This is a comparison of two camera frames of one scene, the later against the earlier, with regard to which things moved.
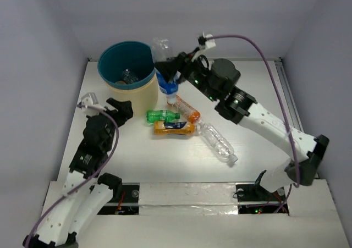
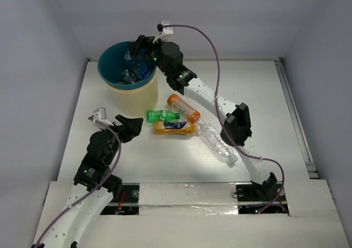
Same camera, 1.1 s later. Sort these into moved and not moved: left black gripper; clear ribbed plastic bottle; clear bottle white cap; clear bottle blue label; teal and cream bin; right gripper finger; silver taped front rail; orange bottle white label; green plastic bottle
Moved: left black gripper; right gripper finger; clear bottle blue label
Not moved: orange bottle white label; clear ribbed plastic bottle; clear bottle white cap; teal and cream bin; silver taped front rail; green plastic bottle
